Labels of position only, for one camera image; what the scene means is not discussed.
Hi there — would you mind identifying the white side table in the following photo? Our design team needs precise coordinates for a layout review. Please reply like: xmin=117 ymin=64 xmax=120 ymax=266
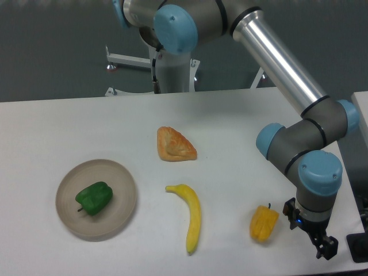
xmin=338 ymin=91 xmax=368 ymax=147

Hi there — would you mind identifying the triangular orange pastry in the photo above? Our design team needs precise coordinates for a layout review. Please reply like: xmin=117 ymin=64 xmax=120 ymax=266
xmin=157 ymin=126 xmax=197 ymax=162

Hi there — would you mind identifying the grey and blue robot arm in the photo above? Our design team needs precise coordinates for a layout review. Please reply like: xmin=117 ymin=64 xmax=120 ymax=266
xmin=112 ymin=1 xmax=359 ymax=259

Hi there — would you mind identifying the yellow banana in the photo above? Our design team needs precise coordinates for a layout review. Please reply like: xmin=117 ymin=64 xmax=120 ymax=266
xmin=165 ymin=184 xmax=202 ymax=255

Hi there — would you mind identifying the beige round plate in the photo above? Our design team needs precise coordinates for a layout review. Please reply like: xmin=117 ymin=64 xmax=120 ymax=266
xmin=55 ymin=159 xmax=137 ymax=242

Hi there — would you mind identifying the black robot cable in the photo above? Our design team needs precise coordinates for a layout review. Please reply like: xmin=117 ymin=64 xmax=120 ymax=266
xmin=151 ymin=43 xmax=164 ymax=94

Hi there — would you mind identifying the green bell pepper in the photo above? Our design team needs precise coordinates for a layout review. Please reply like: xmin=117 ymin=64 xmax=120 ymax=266
xmin=75 ymin=182 xmax=113 ymax=216

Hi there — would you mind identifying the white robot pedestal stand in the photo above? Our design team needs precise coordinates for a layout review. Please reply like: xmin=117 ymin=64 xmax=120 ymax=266
xmin=106 ymin=27 xmax=268 ymax=94

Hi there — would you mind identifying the yellow bell pepper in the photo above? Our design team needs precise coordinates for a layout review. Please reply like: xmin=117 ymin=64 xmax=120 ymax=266
xmin=249 ymin=204 xmax=279 ymax=243

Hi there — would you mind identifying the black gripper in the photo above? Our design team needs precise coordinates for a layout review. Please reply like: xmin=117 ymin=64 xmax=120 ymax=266
xmin=282 ymin=198 xmax=338 ymax=260

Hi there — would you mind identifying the black device at right edge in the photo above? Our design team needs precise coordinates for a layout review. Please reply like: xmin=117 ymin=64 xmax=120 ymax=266
xmin=346 ymin=232 xmax=367 ymax=263

